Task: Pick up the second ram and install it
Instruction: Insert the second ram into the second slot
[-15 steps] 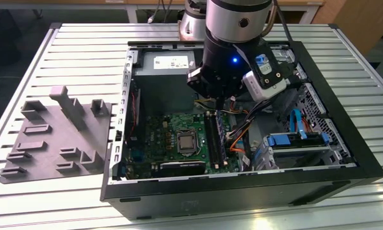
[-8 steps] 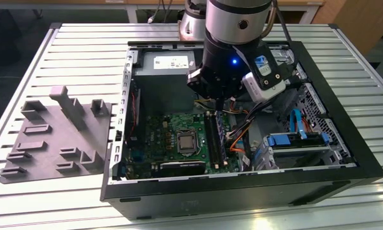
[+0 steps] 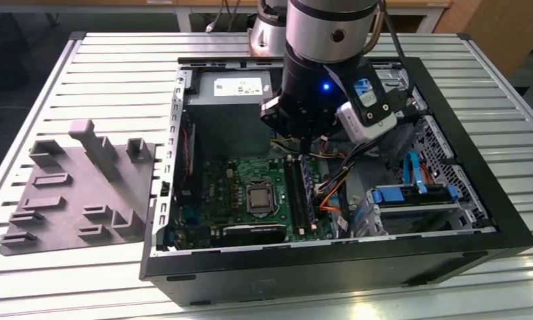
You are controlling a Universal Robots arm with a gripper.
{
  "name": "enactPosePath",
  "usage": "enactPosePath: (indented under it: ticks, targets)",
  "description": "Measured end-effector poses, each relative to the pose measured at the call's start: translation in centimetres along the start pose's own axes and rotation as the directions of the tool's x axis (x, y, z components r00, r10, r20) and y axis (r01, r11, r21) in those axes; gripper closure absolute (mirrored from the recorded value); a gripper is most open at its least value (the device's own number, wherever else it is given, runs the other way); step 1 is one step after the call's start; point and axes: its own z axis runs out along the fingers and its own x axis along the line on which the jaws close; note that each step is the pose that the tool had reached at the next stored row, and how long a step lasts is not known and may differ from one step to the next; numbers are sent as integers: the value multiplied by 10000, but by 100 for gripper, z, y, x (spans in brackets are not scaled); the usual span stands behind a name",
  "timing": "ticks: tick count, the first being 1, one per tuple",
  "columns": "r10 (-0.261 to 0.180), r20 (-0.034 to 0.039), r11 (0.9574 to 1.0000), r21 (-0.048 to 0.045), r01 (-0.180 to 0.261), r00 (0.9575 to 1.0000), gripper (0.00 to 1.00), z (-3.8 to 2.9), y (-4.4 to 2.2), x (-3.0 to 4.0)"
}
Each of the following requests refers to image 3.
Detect orange wire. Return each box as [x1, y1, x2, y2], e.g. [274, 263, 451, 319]
[317, 185, 343, 214]

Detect black cable bundle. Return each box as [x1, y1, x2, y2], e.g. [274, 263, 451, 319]
[314, 133, 421, 197]

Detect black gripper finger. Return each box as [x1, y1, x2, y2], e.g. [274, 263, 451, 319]
[305, 109, 339, 157]
[259, 96, 306, 157]

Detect blue flat data wire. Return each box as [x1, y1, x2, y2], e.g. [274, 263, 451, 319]
[401, 151, 430, 195]

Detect black graphics card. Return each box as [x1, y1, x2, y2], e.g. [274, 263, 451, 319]
[219, 222, 289, 248]

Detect silver CPU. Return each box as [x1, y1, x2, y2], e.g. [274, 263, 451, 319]
[249, 190, 273, 208]

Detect black PC case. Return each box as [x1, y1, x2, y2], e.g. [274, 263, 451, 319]
[139, 56, 533, 306]

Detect yellow power wires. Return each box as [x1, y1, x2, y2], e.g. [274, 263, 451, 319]
[269, 135, 301, 146]

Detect hard disk in blue carrier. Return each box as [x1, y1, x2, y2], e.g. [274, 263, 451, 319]
[366, 185, 462, 214]

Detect blue drive latch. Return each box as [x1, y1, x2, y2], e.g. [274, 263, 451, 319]
[353, 78, 377, 101]

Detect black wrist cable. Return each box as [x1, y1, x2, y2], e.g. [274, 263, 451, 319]
[363, 0, 411, 73]

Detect grey parts rack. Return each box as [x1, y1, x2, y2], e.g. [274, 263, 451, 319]
[0, 119, 163, 257]

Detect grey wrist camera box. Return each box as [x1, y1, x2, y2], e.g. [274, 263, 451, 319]
[334, 99, 398, 145]

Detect white frame wooden desk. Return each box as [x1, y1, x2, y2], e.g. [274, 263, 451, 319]
[0, 0, 454, 34]

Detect wooden cabinet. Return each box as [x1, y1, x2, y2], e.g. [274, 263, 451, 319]
[433, 0, 533, 76]

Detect grey power supply unit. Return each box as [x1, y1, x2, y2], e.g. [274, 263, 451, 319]
[183, 68, 285, 161]

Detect green motherboard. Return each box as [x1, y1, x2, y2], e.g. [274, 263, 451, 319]
[171, 156, 338, 249]

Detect grey cable silver connector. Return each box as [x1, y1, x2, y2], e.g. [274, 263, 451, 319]
[206, 0, 231, 33]

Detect CPU socket metal cover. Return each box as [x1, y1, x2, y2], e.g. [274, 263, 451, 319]
[243, 179, 279, 219]

